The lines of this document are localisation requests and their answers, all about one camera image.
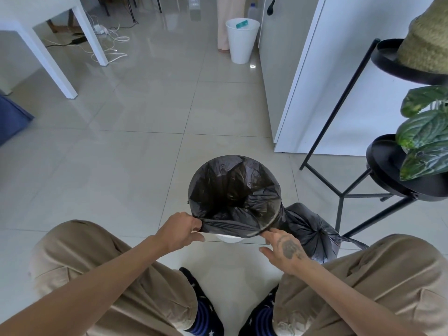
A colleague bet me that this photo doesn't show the person's right hand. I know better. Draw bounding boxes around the person's right hand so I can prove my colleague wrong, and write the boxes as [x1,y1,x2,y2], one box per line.
[259,229,312,276]

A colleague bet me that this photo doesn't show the person's left hand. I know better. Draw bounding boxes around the person's left hand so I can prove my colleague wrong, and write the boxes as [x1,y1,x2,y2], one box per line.
[154,211,205,254]

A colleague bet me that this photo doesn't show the person's right forearm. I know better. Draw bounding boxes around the person's right forearm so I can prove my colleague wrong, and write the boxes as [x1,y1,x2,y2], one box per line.
[288,260,427,336]

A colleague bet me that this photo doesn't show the person's left forearm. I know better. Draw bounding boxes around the person's left forearm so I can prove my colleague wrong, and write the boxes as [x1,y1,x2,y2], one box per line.
[0,236,172,336]

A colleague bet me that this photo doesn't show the black star-patterned sock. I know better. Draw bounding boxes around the black star-patterned sock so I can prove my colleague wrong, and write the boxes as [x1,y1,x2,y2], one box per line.
[179,267,224,336]
[238,285,279,336]

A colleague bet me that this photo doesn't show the beige trousers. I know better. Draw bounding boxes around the beige trousers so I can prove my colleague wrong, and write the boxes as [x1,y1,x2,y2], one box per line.
[29,219,448,336]

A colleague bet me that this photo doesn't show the black metal plant stand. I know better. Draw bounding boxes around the black metal plant stand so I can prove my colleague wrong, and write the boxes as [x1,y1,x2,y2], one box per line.
[299,38,448,238]

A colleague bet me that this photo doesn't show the striped green leaf plant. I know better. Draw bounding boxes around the striped green leaf plant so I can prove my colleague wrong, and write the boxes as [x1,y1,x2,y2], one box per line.
[395,85,448,182]

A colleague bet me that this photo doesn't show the small white waste bin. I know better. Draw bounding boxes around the small white waste bin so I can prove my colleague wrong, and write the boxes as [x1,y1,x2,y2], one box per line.
[225,18,261,65]

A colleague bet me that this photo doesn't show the blue cushion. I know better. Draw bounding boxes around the blue cushion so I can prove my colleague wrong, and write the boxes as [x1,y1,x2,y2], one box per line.
[0,94,35,147]

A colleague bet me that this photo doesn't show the woven straw basket planter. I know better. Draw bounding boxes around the woven straw basket planter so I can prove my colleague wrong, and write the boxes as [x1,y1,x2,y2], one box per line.
[397,0,448,75]

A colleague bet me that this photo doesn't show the white table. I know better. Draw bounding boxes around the white table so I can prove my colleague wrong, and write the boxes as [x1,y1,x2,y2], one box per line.
[0,0,109,99]

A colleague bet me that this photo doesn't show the white tangled cable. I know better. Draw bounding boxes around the white tangled cable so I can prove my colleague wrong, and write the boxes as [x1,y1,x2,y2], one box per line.
[82,14,131,64]

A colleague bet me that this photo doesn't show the black floor cable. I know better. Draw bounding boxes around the black floor cable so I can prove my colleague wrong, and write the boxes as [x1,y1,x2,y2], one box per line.
[45,35,88,49]

